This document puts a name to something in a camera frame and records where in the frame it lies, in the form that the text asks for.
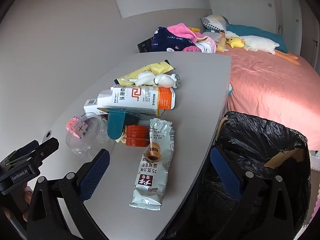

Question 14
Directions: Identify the patchwork checked pillow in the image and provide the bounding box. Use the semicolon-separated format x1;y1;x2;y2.
201;14;229;33

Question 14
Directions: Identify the teal plastic tool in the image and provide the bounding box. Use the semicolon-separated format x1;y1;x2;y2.
97;107;150;140

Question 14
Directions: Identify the pink block toy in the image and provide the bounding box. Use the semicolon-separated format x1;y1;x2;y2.
66;116;87;138

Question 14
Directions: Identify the bed with pink sheet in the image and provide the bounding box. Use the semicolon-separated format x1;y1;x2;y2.
200;15;320;153

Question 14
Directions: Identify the long white cardboard box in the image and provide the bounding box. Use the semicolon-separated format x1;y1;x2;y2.
83;99;165;117

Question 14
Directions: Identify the pink fleece cloth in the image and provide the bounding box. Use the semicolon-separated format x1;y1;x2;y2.
167;23;198;43

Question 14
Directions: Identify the yellow duck plush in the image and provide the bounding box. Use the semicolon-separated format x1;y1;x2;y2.
226;37;245;49

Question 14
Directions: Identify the yellow long plush toy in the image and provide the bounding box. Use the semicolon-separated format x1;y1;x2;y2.
216;34;227;53

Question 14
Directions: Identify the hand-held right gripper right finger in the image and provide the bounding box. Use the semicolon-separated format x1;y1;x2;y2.
210;146;310;240

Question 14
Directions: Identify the silver snack packet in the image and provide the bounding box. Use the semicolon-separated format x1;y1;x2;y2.
129;118;175;210

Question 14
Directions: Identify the white goose plush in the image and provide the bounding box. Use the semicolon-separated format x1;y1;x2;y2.
224;31;300;66

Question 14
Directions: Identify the white and orange medicine box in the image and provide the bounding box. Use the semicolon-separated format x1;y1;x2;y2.
97;85;176;110

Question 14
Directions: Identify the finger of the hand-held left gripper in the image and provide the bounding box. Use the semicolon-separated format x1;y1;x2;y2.
31;137;60;166
0;140;39;167

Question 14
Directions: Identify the navy printed blanket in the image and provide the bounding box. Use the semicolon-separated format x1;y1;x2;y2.
151;27;198;53

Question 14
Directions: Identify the clear plastic cup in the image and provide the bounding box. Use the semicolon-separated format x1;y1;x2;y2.
65;112;118;154

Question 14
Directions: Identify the person's left hand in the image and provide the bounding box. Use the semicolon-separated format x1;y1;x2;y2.
2;182;33;222

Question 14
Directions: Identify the teal pillow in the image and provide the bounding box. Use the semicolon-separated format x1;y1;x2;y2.
226;24;288;54

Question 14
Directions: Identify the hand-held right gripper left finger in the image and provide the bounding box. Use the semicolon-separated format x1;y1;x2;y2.
26;149;110;240

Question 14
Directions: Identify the black switch panel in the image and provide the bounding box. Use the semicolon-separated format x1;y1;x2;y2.
137;37;153;53

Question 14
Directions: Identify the white door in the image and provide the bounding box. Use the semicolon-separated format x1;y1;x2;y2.
271;0;320;63

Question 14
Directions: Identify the small white drink bottle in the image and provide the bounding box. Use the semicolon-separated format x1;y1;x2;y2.
155;73;182;89
135;72;160;86

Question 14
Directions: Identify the black trash bag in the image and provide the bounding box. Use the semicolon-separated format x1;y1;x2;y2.
165;111;312;240

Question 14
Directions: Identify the yellow snack packet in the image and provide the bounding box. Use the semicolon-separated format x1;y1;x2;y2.
114;59;175;85

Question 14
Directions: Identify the brown cardboard box bin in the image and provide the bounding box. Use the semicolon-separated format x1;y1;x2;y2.
217;116;304;168

